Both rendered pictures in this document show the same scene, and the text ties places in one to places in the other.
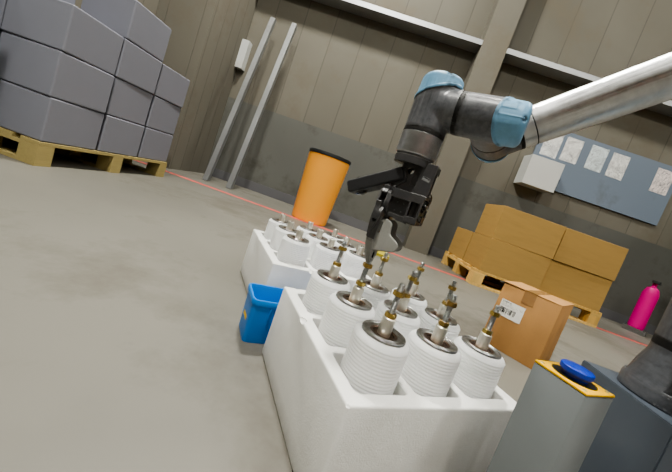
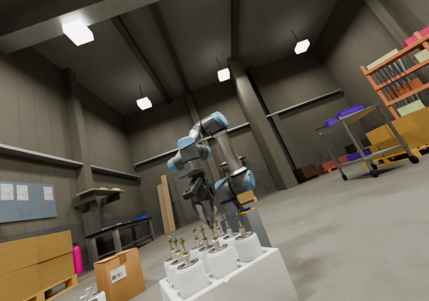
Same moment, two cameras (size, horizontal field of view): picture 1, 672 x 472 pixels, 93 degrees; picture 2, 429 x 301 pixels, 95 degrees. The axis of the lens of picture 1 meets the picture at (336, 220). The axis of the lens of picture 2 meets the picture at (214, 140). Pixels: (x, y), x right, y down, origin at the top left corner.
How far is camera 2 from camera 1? 90 cm
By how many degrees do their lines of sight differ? 96
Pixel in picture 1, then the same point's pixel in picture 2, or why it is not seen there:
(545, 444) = (260, 226)
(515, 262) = (13, 285)
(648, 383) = (235, 210)
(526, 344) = (135, 281)
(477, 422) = not seen: hidden behind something
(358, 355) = (256, 243)
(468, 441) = not seen: hidden behind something
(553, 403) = (255, 216)
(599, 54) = not seen: outside the picture
